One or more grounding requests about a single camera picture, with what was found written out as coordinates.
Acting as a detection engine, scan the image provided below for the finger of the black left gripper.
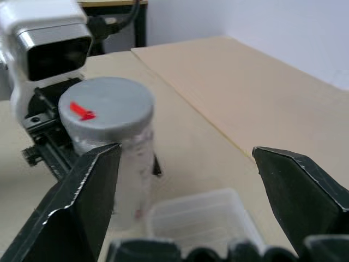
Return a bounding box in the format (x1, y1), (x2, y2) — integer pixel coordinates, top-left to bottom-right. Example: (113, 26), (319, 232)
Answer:
(153, 154), (164, 177)

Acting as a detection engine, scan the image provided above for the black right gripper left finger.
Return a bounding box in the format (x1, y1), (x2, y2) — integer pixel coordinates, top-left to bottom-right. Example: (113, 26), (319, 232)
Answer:
(0, 142), (123, 262)

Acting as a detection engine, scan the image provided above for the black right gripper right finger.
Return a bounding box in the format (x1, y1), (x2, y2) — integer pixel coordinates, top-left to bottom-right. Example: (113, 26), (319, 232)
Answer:
(251, 146), (349, 259)

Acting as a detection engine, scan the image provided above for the clear plastic jar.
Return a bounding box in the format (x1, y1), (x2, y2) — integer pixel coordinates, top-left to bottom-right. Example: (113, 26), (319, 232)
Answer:
(71, 120), (157, 231)

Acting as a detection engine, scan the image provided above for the grey jar lid red arrow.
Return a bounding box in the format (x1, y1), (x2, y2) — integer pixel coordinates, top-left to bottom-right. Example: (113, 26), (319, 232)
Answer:
(57, 76), (155, 145)

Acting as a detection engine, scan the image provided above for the clear plastic box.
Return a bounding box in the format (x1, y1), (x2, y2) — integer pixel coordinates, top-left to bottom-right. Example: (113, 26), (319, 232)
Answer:
(145, 187), (267, 256)

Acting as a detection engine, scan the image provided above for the wooden table with black legs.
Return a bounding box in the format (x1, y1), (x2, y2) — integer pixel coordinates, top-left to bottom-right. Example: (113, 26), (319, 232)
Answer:
(77, 0), (149, 47)

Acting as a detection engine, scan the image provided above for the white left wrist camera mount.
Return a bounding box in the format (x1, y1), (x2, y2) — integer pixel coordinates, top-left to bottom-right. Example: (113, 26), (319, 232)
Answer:
(0, 0), (94, 125)

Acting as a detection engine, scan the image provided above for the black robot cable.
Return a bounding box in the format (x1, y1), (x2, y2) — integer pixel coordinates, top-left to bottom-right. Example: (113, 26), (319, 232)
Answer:
(116, 0), (142, 33)

